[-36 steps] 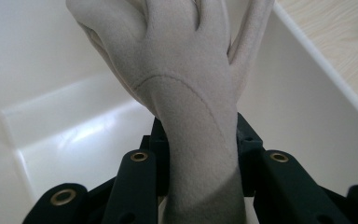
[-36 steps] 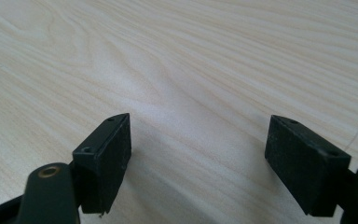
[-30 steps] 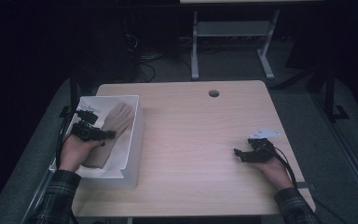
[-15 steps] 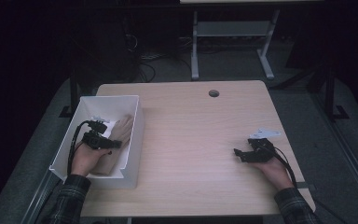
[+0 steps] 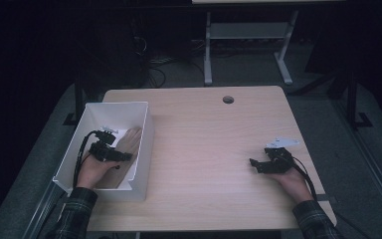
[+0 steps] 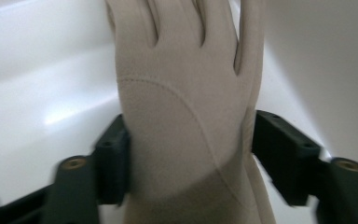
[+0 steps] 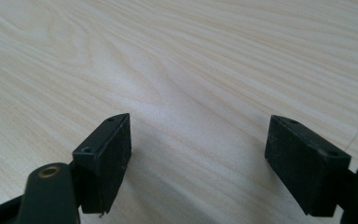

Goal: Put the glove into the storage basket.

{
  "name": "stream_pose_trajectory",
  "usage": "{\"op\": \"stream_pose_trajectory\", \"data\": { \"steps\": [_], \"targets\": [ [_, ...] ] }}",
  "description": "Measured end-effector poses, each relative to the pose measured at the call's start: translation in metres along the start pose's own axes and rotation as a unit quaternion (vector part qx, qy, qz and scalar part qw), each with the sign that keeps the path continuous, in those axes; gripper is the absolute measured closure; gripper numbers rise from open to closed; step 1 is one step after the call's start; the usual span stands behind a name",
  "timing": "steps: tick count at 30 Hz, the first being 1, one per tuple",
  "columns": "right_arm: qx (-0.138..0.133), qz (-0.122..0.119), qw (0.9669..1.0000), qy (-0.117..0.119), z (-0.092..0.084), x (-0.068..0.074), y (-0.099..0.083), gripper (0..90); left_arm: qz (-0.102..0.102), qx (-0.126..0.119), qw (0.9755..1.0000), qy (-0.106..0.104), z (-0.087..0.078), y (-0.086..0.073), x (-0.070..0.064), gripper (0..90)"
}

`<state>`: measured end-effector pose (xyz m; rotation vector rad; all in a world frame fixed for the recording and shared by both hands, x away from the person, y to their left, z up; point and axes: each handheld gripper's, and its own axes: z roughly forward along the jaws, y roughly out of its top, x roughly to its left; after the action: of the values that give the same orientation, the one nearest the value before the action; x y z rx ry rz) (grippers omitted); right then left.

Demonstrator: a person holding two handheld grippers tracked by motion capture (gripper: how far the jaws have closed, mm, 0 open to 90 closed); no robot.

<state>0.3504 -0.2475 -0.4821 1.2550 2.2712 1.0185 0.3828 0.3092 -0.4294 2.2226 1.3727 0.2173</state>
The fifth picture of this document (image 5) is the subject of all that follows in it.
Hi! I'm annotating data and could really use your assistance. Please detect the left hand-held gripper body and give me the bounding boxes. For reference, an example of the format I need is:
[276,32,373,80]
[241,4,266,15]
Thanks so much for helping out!
[89,124,127,163]

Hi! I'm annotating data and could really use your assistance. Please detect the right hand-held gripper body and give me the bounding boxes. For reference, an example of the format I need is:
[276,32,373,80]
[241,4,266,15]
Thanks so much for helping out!
[263,136,300,174]

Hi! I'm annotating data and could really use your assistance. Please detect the white plastic box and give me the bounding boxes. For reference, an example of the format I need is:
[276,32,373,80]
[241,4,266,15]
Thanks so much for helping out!
[52,101,156,202]

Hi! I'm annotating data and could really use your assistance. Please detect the person's left hand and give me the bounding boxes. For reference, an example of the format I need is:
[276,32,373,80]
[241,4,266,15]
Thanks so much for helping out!
[76,150,122,190]

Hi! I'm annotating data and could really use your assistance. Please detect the person's right hand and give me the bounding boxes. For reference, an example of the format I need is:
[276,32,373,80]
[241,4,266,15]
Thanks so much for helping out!
[268,166,314,204]

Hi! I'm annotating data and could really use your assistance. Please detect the black metal stand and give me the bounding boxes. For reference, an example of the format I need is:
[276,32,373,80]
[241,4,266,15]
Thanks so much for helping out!
[62,74,85,127]
[342,68,374,131]

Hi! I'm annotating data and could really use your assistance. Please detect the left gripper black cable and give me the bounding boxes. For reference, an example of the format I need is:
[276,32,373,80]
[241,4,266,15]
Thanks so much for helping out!
[72,129,99,189]

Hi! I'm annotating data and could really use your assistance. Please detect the black floor cables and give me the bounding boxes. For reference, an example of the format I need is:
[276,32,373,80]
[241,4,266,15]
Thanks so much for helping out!
[130,33,207,90]

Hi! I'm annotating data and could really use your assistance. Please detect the white metal table frame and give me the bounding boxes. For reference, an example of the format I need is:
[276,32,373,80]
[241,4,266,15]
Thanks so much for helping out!
[190,0,346,87]

